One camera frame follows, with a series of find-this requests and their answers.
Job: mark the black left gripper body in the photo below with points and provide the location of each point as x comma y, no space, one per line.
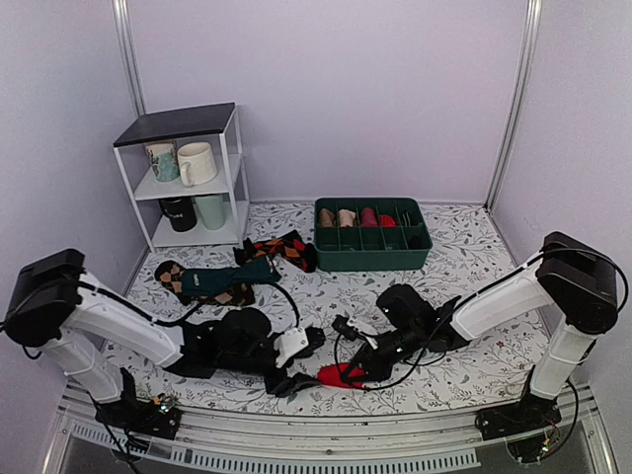
273,384

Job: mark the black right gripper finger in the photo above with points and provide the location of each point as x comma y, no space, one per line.
343,328
352,375

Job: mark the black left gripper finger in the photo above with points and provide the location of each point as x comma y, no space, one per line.
281,385
316,339

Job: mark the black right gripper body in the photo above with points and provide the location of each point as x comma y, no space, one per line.
384,367

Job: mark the red sock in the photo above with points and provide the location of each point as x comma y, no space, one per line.
388,221
330,375

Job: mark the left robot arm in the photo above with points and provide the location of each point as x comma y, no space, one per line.
56,303

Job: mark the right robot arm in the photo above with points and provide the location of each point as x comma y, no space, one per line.
587,287

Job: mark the floral table cloth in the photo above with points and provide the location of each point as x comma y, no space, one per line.
467,254

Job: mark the green divided organizer box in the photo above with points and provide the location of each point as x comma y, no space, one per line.
356,249

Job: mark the black orange argyle sock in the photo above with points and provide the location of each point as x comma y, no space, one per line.
290,247

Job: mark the tan rolled sock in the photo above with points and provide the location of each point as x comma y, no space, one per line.
327,218

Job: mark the beige rolled sock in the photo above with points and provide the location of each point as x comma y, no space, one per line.
346,218

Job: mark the maroon rolled sock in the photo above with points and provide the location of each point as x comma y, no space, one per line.
368,218

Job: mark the red rolled sock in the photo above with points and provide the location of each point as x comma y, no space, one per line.
388,221

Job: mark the dark teal sock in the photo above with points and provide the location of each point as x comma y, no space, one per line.
212,282

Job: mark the brown argyle sock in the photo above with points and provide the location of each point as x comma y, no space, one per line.
169,275

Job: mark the mint green mug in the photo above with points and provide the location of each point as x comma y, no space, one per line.
211,211

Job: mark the black mug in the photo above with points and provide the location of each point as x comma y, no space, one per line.
180,212

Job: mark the cream mug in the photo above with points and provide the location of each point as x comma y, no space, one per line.
196,163

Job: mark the white shelf rack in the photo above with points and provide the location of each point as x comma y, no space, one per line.
216,124

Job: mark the teal patterned mug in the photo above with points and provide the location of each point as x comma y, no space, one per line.
163,160

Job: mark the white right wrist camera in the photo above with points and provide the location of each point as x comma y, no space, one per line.
364,327

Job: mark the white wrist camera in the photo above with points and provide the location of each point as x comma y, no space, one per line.
364,327
289,344

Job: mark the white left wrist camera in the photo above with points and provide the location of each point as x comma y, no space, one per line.
289,344

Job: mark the aluminium front rail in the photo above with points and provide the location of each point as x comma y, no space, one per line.
441,441

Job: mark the right aluminium corner post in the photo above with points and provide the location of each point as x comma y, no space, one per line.
524,66

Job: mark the aluminium corner post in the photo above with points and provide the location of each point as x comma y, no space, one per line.
128,56
524,66

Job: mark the left aluminium corner post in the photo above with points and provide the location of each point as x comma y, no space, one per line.
128,56

